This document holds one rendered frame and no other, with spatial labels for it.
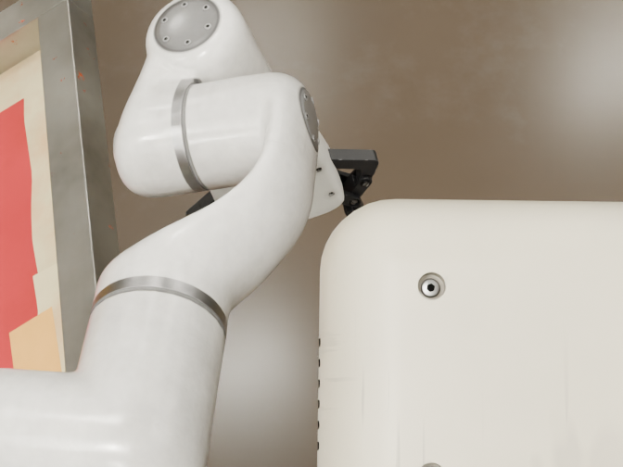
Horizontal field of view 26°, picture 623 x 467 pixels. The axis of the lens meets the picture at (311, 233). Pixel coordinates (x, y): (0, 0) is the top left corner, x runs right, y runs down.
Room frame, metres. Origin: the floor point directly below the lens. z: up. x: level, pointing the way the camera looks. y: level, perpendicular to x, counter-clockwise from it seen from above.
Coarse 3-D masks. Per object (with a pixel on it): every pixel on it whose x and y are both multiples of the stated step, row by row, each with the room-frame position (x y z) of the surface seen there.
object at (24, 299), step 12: (12, 288) 0.65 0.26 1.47; (24, 288) 0.64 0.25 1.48; (0, 300) 0.64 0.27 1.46; (12, 300) 0.63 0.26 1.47; (24, 300) 0.63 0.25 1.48; (0, 312) 0.63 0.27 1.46; (12, 312) 0.62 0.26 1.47; (24, 312) 0.62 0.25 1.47; (36, 312) 0.61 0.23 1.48; (0, 324) 0.62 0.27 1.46; (12, 324) 0.61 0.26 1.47; (0, 336) 0.60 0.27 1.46; (0, 348) 0.59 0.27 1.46; (0, 360) 0.58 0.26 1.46; (12, 360) 0.58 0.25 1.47
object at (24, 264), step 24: (0, 120) 0.84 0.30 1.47; (0, 144) 0.81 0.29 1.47; (24, 144) 0.80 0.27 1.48; (0, 168) 0.78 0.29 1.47; (24, 168) 0.77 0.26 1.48; (0, 192) 0.76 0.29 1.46; (24, 192) 0.74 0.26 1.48; (0, 216) 0.73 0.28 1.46; (24, 216) 0.72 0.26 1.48; (0, 240) 0.70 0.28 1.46; (24, 240) 0.69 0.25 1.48; (0, 264) 0.68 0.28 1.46; (24, 264) 0.67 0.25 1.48; (0, 288) 0.65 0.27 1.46
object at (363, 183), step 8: (352, 176) 0.70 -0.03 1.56; (368, 176) 0.70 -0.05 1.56; (344, 184) 0.70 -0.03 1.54; (352, 184) 0.70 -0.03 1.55; (360, 184) 0.69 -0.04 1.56; (368, 184) 0.69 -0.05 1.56; (352, 192) 0.69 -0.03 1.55; (360, 192) 0.69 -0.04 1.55; (344, 208) 0.69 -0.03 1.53; (352, 208) 0.69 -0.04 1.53
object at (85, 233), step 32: (32, 0) 0.93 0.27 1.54; (64, 0) 0.91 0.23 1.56; (0, 32) 0.91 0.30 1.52; (32, 32) 0.91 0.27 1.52; (64, 32) 0.87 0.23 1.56; (0, 64) 0.90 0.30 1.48; (64, 64) 0.83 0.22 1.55; (96, 64) 0.86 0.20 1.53; (64, 96) 0.80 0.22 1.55; (96, 96) 0.81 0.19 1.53; (64, 128) 0.76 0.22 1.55; (96, 128) 0.77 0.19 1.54; (64, 160) 0.73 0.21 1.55; (96, 160) 0.73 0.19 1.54; (64, 192) 0.69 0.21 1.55; (96, 192) 0.69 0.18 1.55; (64, 224) 0.66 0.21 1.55; (96, 224) 0.66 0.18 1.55; (64, 256) 0.63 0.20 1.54; (96, 256) 0.62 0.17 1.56; (64, 288) 0.60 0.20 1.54; (64, 320) 0.57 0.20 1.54; (64, 352) 0.54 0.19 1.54
